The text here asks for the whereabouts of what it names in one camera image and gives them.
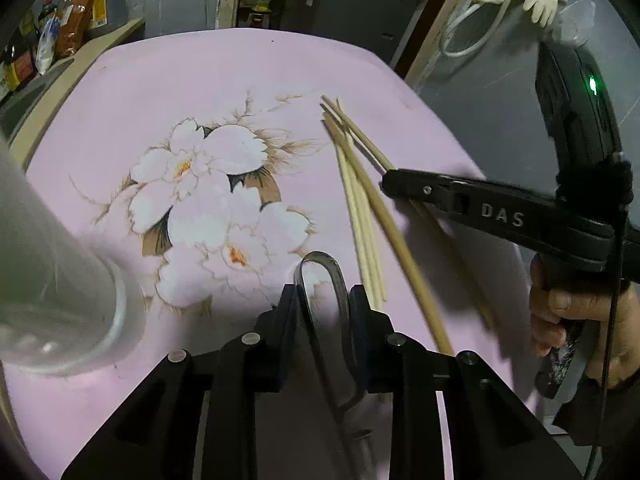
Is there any tan wooden chopstick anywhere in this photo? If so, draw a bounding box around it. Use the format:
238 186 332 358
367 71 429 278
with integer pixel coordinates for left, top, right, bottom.
323 112 454 356
322 96 499 333

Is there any white plastic utensil holder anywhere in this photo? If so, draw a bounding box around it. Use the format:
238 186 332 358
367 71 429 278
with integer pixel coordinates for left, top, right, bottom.
1 151 144 376

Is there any metal spoon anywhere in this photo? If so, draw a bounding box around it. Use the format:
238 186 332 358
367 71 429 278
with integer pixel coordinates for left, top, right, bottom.
294 250 376 479

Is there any light bamboo chopstick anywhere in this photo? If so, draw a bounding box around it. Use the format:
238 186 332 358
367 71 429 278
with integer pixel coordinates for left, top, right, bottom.
335 144 385 311
344 138 388 304

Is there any pale chopstick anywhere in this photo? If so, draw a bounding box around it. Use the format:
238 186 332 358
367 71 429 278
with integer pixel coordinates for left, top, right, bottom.
326 98 370 200

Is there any right hand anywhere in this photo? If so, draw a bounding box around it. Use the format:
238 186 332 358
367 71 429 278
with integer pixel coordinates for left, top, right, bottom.
529 257 639 388

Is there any clear plastic bag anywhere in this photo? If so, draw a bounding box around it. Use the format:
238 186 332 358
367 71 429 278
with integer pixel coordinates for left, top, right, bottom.
551 0 597 47

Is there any pink floral tablecloth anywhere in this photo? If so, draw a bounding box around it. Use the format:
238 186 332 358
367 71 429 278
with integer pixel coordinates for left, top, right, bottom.
6 29 541 479

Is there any dark grey cabinet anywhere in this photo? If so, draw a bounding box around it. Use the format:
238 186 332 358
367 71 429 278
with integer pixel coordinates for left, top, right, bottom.
281 0 419 63

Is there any white food packet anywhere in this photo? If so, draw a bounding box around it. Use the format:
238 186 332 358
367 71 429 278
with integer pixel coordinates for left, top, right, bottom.
35 14 60 76

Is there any orange spice bag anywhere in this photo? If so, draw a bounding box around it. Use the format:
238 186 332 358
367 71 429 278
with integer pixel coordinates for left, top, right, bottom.
55 0 94 58

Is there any dark soy sauce bottle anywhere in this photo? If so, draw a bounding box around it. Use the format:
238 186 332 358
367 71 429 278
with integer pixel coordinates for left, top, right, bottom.
1 10 37 91

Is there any large oil jug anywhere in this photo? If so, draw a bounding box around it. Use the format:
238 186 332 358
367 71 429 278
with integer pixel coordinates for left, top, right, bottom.
87 0 128 39

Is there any white hose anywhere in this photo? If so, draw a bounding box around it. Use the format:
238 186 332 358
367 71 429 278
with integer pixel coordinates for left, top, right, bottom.
439 0 522 59

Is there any wooden door frame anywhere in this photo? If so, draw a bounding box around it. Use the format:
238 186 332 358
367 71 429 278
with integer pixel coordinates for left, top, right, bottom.
395 0 468 90

